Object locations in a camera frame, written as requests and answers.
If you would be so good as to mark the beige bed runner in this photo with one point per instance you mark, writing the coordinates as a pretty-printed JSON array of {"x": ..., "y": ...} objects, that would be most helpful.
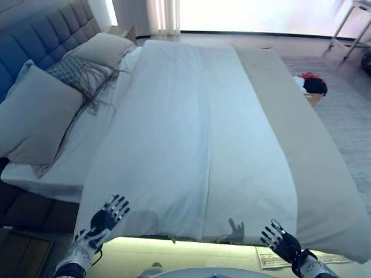
[{"x": 313, "y": 159}]

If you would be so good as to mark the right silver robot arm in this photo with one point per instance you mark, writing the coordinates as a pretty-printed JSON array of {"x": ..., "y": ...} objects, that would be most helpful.
[{"x": 313, "y": 266}]

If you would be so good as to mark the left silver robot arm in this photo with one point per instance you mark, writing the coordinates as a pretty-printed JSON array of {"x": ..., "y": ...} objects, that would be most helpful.
[{"x": 78, "y": 255}]

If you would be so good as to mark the white cloth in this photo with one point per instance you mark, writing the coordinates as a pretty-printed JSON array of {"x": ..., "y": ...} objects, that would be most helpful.
[{"x": 298, "y": 84}]

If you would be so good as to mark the grey patterned fringed cushion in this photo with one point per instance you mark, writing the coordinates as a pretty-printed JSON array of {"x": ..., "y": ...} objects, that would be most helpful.
[{"x": 68, "y": 71}]

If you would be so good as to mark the left dark robot foot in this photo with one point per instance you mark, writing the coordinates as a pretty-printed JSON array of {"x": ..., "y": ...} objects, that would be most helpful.
[{"x": 156, "y": 264}]

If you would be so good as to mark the red cloth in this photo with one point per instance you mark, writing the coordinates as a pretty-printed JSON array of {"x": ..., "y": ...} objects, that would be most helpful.
[{"x": 308, "y": 76}]

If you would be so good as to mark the brown tufted headboard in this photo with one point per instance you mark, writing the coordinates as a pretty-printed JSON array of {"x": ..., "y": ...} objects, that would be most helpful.
[{"x": 34, "y": 37}]

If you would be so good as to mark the printed paper sheet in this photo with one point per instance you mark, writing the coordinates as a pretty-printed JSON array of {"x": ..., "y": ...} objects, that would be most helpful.
[{"x": 266, "y": 257}]

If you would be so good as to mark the brown cardboard box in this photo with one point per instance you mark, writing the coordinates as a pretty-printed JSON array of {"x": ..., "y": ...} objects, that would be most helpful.
[{"x": 314, "y": 100}]

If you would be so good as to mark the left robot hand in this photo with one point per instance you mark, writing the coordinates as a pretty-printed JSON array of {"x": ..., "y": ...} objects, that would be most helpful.
[{"x": 104, "y": 218}]

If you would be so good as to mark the beige curtain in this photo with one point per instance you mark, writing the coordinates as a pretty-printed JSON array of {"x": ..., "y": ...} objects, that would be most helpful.
[{"x": 163, "y": 14}]

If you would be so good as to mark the white metal frame stand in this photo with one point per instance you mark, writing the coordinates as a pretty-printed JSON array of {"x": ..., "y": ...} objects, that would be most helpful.
[{"x": 355, "y": 43}]

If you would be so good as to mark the white duvet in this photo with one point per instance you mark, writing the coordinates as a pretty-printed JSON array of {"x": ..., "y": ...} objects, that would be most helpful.
[{"x": 179, "y": 130}]

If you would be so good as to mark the wooden nightstand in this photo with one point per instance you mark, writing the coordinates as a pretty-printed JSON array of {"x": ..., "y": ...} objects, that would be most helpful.
[
  {"x": 127, "y": 32},
  {"x": 23, "y": 255}
]

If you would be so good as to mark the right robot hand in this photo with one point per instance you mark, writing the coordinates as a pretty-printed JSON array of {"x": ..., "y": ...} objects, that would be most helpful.
[{"x": 285, "y": 244}]

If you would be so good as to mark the black cloth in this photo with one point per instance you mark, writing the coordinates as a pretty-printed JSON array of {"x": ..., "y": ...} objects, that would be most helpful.
[{"x": 316, "y": 86}]

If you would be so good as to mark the grey textured rug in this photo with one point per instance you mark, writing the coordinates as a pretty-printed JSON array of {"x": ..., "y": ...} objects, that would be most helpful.
[{"x": 347, "y": 116}]

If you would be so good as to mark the large beige pillow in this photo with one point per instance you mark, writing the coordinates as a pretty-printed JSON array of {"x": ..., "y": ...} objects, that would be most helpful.
[
  {"x": 104, "y": 47},
  {"x": 37, "y": 116}
]

